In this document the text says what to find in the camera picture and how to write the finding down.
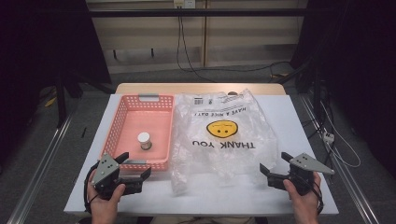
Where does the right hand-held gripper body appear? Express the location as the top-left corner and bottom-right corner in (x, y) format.
(266, 152), (336, 196)

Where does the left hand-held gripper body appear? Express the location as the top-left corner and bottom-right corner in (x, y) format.
(91, 152), (144, 201)

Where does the white-lidded small jar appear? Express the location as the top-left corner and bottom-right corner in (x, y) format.
(136, 132), (153, 151)

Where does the pink plastic basket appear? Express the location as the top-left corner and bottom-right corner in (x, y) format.
(100, 93), (176, 172)

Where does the clear plastic bag yellow face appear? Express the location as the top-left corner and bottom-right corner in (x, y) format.
(169, 89), (279, 197)

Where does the person's right hand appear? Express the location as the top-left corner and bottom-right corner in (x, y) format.
(283, 172), (322, 217)

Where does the person's left hand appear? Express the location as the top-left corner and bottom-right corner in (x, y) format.
(87, 179), (127, 217)

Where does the white power strip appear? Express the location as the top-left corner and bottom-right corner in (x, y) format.
(322, 131), (336, 145)

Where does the black metal stand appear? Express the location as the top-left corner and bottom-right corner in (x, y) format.
(53, 70), (84, 129)
(276, 58), (323, 133)

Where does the dark curtain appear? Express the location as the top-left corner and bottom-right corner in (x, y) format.
(290, 0), (396, 178)
(0, 0), (112, 162)

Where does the black horizontal bar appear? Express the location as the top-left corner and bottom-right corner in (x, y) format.
(88, 7), (312, 18)

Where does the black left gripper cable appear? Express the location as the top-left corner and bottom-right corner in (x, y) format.
(82, 162), (101, 215)

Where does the white cable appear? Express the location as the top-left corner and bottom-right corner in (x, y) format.
(319, 102), (362, 169)

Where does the black floor cable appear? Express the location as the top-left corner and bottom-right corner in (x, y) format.
(186, 61), (293, 78)

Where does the black hanging cable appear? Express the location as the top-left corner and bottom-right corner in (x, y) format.
(176, 15), (217, 83)

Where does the white wall socket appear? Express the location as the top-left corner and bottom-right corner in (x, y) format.
(173, 0), (197, 9)

